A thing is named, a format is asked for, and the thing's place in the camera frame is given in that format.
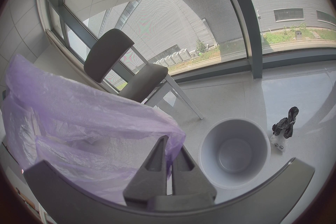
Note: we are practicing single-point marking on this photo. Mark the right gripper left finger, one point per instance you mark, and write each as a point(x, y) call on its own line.
point(139, 186)

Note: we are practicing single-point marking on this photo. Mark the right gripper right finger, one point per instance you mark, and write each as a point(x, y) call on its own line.
point(194, 183)

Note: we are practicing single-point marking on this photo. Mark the white printed wrapper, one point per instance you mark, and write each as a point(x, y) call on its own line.
point(278, 144)

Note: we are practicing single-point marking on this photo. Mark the purple plastic bag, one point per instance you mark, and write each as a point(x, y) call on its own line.
point(78, 112)

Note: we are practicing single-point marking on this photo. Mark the black plastic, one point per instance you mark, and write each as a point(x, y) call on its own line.
point(284, 125)

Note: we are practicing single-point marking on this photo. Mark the white trash bin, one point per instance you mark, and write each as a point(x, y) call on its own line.
point(233, 173)

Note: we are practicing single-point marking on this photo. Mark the dark grey white-legged chair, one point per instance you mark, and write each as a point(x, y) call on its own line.
point(107, 55)

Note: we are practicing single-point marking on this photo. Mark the window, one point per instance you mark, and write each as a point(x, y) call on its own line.
point(248, 34)

